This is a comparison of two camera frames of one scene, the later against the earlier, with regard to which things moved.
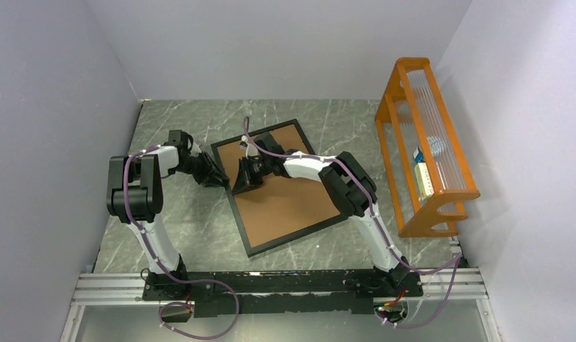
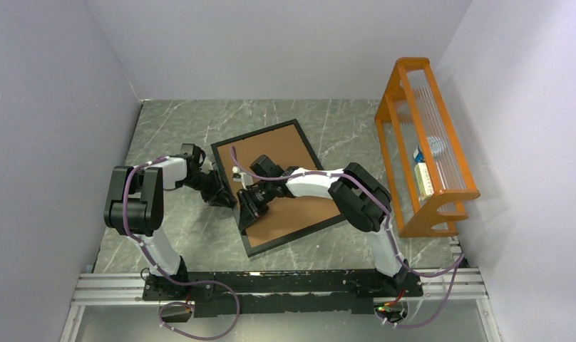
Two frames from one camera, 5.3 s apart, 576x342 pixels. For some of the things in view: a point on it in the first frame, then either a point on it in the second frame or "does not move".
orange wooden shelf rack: [423, 164] does not move
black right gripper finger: [247, 179] → [247, 214]
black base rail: [281, 293] does not move
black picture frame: [284, 208] does not move
